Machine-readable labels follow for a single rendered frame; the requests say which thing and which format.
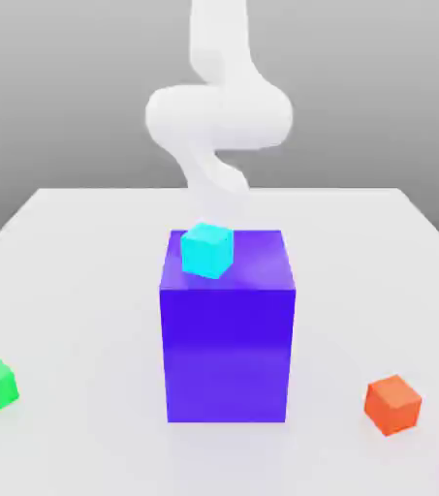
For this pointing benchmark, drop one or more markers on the small orange cube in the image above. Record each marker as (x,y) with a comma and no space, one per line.
(392,405)

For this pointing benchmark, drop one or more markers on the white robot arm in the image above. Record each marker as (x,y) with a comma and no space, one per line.
(219,112)

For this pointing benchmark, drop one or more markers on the large purple box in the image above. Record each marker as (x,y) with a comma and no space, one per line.
(226,348)

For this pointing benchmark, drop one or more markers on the small cyan cube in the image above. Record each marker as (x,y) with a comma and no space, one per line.
(206,251)

